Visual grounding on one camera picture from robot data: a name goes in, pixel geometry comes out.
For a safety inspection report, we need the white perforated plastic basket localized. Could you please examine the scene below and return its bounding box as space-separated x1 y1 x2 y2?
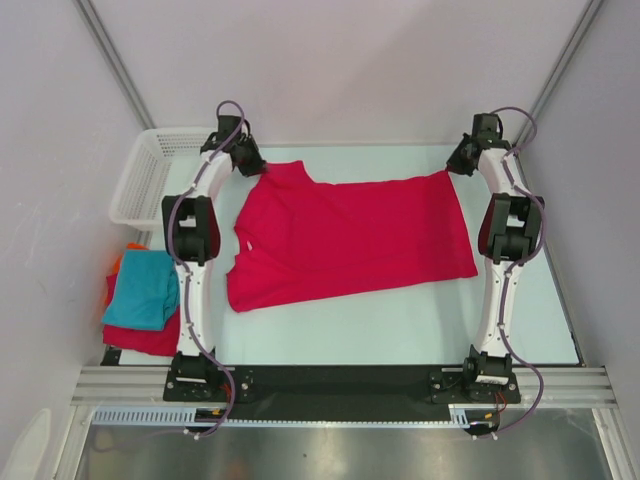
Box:
109 127 211 231

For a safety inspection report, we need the crimson red t shirt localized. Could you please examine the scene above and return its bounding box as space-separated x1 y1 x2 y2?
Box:
227 161 478 313

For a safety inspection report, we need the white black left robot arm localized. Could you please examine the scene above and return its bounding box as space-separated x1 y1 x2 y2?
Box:
161 114 266 402

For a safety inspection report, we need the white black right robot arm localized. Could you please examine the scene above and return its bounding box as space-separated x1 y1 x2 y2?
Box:
442 108 545 403

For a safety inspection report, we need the orange folded t shirt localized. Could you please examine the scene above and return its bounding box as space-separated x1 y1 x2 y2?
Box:
103 242 151 311

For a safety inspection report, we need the teal folded t shirt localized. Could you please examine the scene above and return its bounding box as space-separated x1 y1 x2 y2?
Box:
102 250 180 331

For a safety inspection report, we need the red folded t shirt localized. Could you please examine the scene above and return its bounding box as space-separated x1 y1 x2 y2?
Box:
102 274 182 357

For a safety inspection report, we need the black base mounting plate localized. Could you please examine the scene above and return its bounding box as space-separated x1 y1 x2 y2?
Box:
163 362 521 423

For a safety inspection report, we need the aluminium frame rail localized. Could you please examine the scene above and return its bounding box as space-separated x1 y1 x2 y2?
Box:
71 365 617 409

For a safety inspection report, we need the white slotted cable duct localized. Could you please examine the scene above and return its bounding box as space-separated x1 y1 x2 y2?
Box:
92 406 497 429

